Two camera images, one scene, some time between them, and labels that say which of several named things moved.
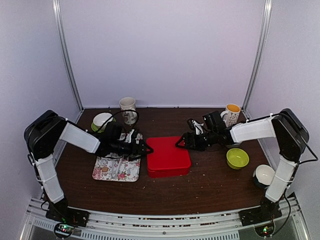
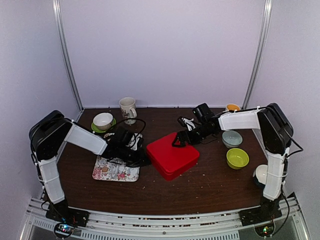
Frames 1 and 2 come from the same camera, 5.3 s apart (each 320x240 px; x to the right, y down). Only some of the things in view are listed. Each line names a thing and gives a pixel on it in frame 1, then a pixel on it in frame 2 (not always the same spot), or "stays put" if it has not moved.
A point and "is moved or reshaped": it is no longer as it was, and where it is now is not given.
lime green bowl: (236, 158) stays put
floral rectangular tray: (115, 167) stays put
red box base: (169, 172) is moved or reshaped
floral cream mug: (128, 103) stays put
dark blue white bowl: (263, 175) stays put
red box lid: (166, 154) is moved or reshaped
